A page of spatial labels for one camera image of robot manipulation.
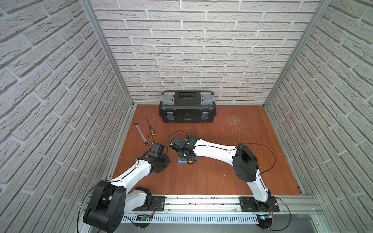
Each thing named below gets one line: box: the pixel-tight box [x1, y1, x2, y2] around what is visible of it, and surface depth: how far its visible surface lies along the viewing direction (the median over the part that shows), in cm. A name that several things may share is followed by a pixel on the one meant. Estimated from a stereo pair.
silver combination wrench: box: [133, 121, 150, 146], surface depth 105 cm
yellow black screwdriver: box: [145, 117, 156, 136], surface depth 102 cm
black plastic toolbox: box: [158, 90, 217, 123], surface depth 100 cm
